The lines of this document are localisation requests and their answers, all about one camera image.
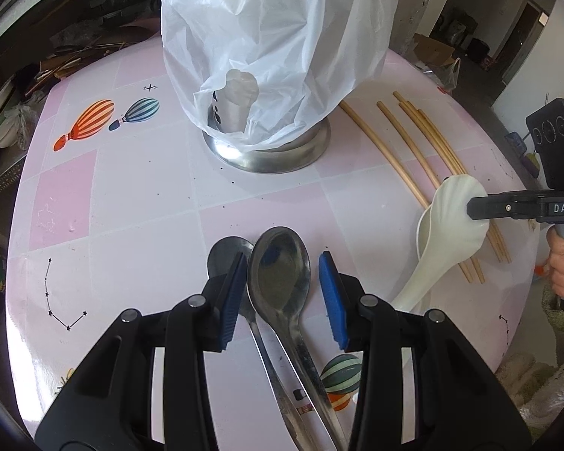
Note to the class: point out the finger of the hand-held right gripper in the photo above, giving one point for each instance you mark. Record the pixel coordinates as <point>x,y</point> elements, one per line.
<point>498,206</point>

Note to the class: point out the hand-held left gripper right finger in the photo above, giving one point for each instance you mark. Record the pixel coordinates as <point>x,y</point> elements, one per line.
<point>333,305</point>

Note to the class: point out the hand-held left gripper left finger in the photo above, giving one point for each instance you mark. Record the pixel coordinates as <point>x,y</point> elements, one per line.
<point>232,300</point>

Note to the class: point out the small metal spoon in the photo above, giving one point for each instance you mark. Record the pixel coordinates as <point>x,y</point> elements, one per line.
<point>221,256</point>

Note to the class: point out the large metal spoon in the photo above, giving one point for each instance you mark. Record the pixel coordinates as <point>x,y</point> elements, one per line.
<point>277,272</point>

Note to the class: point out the wooden chopstick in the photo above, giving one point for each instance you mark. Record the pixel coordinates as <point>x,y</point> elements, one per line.
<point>435,150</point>
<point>380,150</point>
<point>404,138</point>
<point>442,151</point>
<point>452,150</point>

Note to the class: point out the bundle of wooden chopsticks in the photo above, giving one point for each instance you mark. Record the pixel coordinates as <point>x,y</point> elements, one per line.
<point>447,150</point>

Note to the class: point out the white plain plastic spoon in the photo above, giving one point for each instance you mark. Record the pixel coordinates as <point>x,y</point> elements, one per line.
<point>423,239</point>

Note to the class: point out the stainless steel utensil holder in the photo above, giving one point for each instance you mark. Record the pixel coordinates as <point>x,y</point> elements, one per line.
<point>272,159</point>

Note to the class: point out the blue dustpan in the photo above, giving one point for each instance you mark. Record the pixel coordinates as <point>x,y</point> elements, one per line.
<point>516,141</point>

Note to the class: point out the dark brown door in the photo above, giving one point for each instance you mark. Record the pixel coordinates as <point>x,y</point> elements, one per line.
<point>521,37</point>

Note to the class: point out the translucent plastic bag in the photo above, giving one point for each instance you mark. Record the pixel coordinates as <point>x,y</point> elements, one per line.
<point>450,75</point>

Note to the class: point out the cardboard box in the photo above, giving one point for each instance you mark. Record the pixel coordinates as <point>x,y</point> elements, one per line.
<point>434,49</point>

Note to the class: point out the cream fleece cloth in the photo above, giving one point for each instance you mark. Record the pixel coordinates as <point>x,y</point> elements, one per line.
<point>545,385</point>

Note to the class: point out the concrete pillar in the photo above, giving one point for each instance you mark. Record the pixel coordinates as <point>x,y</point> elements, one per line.
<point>420,14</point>

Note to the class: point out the white plastic bag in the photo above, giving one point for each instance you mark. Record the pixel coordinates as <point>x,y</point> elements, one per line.
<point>282,33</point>

